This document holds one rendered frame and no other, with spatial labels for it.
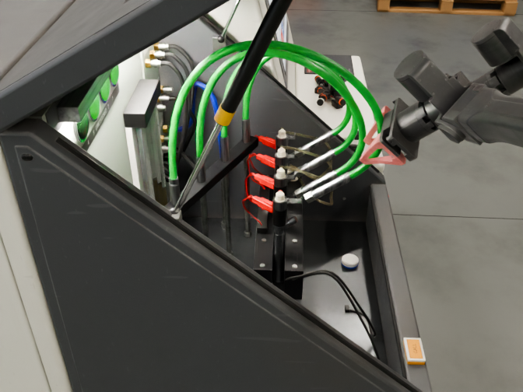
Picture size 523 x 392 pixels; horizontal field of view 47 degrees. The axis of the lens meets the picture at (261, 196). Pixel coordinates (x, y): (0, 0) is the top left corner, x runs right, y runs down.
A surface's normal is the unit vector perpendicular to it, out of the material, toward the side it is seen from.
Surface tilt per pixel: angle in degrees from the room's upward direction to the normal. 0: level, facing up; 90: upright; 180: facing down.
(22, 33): 0
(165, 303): 90
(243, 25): 90
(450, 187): 0
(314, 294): 0
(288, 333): 90
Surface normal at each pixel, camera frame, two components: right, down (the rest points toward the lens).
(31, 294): -0.04, 0.58
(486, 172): 0.00, -0.82
